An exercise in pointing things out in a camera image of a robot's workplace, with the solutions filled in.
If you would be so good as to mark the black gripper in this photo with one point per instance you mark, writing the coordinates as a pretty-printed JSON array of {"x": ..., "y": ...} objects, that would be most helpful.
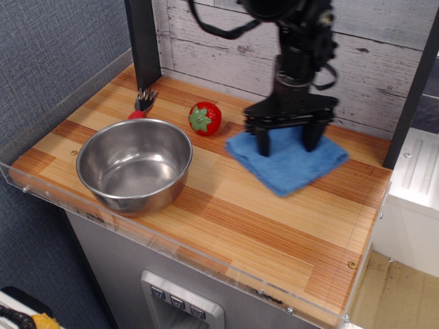
[{"x": 287, "y": 106}]

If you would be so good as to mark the blue towel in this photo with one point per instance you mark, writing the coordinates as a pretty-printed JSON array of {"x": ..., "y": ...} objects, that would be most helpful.
[{"x": 289, "y": 166}]

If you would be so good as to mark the red toy strawberry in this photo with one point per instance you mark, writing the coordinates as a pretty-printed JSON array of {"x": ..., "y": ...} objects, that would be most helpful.
[{"x": 205, "y": 118}]

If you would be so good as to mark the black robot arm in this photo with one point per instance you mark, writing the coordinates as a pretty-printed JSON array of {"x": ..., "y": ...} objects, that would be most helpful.
[{"x": 307, "y": 45}]

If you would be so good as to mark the stainless steel bowl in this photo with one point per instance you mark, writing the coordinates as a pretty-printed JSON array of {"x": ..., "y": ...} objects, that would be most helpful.
[{"x": 136, "y": 167}]

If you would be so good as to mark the white toy sink unit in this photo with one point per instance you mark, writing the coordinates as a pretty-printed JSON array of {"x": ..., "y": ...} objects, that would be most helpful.
[{"x": 407, "y": 227}]

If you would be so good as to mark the clear acrylic table guard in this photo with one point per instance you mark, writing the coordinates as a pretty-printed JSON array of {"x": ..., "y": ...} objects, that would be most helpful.
[{"x": 302, "y": 254}]

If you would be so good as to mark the silver dispenser button panel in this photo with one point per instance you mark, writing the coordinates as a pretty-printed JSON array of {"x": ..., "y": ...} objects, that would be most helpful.
[{"x": 173, "y": 306}]

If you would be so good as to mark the grey toy fridge cabinet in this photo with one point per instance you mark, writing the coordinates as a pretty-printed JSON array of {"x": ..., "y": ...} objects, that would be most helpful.
[{"x": 117, "y": 263}]

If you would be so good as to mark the black and yellow object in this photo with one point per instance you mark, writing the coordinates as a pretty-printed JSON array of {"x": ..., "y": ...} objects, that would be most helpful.
[{"x": 21, "y": 310}]

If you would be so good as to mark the black right frame post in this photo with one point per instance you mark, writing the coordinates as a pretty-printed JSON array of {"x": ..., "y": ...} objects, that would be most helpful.
[{"x": 416, "y": 90}]

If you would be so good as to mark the black frame post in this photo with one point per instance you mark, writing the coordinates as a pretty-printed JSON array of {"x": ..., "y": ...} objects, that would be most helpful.
[
  {"x": 416, "y": 90},
  {"x": 143, "y": 40}
]

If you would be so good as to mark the red-handled metal spork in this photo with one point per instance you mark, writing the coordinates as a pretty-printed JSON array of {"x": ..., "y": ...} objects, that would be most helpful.
[{"x": 144, "y": 103}]

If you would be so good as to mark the black left frame post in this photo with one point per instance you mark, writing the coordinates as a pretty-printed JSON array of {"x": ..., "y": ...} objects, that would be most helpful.
[{"x": 143, "y": 40}]

